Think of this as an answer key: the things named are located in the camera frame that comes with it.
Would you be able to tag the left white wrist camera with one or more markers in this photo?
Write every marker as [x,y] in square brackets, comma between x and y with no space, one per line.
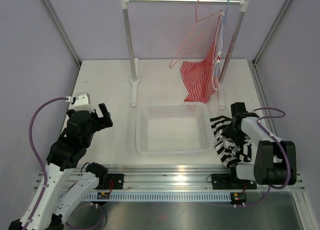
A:
[80,102]

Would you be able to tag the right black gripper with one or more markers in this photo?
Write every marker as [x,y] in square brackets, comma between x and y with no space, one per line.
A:
[227,131]

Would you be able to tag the left aluminium frame post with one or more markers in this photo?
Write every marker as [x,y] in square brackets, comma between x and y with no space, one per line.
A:
[61,31]

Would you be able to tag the blue wire hanger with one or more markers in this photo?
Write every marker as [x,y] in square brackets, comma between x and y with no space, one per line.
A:
[225,12]

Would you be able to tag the white slotted cable duct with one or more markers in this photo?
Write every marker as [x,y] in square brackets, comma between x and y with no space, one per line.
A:
[159,197]

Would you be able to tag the aluminium frame post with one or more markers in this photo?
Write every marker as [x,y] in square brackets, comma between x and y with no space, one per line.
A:
[275,25]
[61,31]

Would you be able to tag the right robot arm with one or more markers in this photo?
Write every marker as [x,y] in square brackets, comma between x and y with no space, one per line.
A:
[275,161]

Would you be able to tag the pink wire hanger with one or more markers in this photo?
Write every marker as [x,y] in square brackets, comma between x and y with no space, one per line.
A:
[199,28]

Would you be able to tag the right aluminium frame post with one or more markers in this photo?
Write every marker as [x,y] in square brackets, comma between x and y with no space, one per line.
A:
[275,25]

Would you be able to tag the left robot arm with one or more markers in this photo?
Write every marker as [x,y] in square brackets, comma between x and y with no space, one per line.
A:
[47,210]

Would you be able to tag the black white striped tank top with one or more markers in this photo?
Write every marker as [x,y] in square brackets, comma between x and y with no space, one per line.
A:
[229,152]

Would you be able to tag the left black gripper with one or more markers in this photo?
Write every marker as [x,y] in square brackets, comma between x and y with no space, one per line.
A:
[106,121]

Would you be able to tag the red white striped tank top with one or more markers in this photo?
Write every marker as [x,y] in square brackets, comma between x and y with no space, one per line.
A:
[200,78]

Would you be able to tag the white plastic basket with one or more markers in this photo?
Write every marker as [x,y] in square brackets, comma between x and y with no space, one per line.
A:
[175,128]

